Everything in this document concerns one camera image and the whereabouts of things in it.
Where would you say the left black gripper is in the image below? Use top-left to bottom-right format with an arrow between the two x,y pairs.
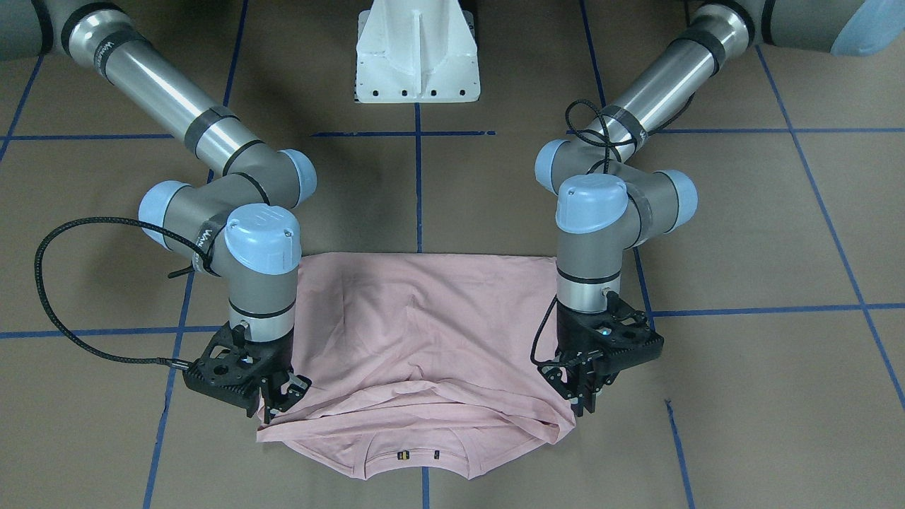
539,292 -> 665,418

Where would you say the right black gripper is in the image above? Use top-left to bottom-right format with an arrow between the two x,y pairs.
183,323 -> 313,426

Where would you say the pink Snoopy t-shirt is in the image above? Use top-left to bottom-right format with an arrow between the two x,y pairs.
257,252 -> 576,479

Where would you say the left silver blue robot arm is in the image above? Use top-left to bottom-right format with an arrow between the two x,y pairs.
535,1 -> 903,416

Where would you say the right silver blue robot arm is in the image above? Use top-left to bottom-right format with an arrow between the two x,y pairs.
1,1 -> 317,425

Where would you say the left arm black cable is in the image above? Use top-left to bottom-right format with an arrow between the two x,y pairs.
530,99 -> 697,368

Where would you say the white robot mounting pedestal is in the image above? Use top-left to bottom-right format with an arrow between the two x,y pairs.
354,1 -> 481,104

